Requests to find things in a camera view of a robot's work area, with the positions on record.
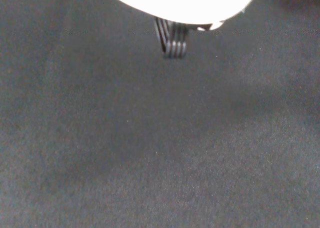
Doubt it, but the black cloth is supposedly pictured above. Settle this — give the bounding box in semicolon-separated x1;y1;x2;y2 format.
0;0;320;228

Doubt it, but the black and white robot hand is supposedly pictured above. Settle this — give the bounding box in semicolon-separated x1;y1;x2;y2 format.
105;0;262;60

